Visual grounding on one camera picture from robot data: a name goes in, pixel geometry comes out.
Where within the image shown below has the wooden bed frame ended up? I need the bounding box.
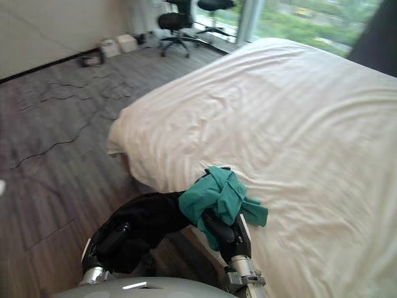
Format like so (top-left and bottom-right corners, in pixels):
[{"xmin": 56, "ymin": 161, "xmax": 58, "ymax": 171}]
[{"xmin": 182, "ymin": 225, "xmax": 229, "ymax": 269}]

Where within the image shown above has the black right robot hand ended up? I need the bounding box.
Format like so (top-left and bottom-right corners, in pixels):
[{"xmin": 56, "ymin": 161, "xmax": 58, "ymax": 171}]
[{"xmin": 202, "ymin": 212, "xmax": 252, "ymax": 260}]

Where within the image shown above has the dark curtain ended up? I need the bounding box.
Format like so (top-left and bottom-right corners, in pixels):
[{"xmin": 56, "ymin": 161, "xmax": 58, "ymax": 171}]
[{"xmin": 346, "ymin": 0, "xmax": 397, "ymax": 78}]

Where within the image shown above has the black device on floor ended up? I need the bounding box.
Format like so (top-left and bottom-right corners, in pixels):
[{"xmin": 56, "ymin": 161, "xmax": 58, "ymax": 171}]
[{"xmin": 79, "ymin": 52, "xmax": 105, "ymax": 68}]

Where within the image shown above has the white box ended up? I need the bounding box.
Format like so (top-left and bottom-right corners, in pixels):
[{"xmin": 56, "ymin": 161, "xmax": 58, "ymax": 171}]
[
  {"xmin": 99, "ymin": 38, "xmax": 120, "ymax": 58},
  {"xmin": 117, "ymin": 34, "xmax": 138, "ymax": 53}
]

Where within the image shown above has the grey robot torso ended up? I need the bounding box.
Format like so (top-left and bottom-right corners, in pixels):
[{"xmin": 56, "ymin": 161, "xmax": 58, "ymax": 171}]
[{"xmin": 49, "ymin": 276, "xmax": 232, "ymax": 298}]

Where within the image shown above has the black garment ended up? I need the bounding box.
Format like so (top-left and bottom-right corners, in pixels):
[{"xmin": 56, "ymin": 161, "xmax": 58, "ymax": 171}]
[{"xmin": 98, "ymin": 191, "xmax": 192, "ymax": 274}]

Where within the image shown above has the black mesh office chair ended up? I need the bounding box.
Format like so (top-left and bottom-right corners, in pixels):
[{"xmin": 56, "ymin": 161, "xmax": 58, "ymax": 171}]
[{"xmin": 157, "ymin": 0, "xmax": 199, "ymax": 58}]

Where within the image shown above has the white quilt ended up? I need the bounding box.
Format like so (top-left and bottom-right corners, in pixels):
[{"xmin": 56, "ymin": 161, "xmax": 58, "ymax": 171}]
[{"xmin": 107, "ymin": 37, "xmax": 397, "ymax": 298}]

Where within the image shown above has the black floor cable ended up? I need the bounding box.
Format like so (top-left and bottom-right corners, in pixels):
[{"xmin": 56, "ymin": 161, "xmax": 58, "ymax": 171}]
[{"xmin": 11, "ymin": 70, "xmax": 125, "ymax": 170}]

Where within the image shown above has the teal green garment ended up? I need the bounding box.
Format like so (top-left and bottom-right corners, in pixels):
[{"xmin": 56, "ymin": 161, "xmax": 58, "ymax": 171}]
[{"xmin": 178, "ymin": 166, "xmax": 269, "ymax": 251}]

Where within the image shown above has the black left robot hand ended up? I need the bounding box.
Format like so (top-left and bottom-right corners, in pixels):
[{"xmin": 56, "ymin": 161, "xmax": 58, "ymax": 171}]
[{"xmin": 81, "ymin": 222, "xmax": 131, "ymax": 270}]

